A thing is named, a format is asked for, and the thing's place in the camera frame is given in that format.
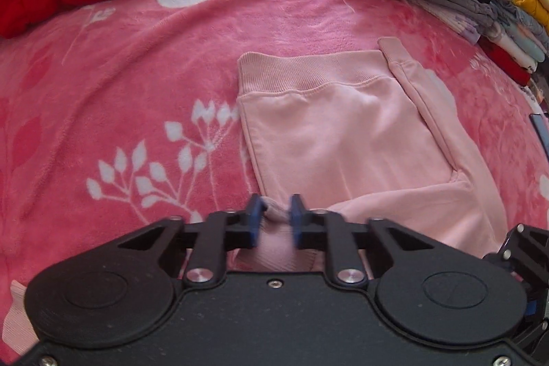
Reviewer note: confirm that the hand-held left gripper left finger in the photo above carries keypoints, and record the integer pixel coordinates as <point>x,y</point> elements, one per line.
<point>256,222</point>

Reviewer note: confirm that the pink floral blanket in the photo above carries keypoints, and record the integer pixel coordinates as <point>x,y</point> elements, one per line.
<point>128,70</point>

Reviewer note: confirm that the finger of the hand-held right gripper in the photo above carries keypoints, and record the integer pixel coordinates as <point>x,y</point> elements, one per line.
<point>532,308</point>
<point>521,246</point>

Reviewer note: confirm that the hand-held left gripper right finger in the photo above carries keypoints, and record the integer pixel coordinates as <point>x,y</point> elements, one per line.
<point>296,224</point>

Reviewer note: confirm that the black narrow object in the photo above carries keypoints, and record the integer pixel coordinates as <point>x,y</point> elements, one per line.
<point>539,134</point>

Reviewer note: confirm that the light pink sweatshirt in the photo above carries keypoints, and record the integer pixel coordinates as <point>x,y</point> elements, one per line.
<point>343,134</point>

